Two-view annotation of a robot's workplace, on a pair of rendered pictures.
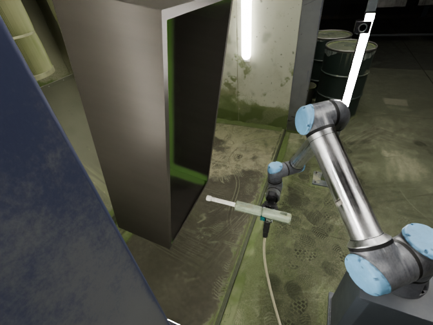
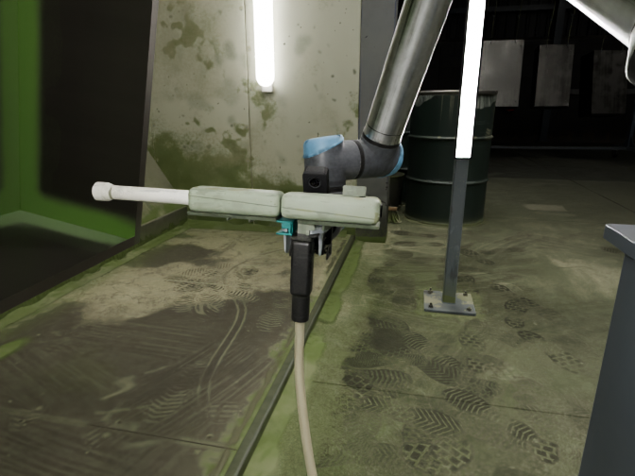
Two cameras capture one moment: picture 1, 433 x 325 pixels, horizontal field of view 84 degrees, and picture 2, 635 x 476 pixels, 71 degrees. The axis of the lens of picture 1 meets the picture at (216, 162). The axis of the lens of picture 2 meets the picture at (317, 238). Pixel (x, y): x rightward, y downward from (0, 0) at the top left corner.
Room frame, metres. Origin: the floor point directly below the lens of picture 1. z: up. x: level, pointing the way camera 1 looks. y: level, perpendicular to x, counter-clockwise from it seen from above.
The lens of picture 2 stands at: (0.15, -0.12, 0.80)
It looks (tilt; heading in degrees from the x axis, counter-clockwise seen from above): 17 degrees down; 347
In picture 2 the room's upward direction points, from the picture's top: straight up
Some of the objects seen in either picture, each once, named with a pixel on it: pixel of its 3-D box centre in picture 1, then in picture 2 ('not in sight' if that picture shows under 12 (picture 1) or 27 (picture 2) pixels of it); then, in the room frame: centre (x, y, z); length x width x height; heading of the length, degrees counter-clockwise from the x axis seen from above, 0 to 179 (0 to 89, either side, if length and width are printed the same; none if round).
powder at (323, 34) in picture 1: (330, 35); not in sight; (3.70, -1.80, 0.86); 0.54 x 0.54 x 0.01
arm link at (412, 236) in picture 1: (417, 251); not in sight; (0.44, -0.71, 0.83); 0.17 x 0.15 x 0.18; 105
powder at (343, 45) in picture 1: (350, 46); not in sight; (3.05, -1.76, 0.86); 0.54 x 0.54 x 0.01
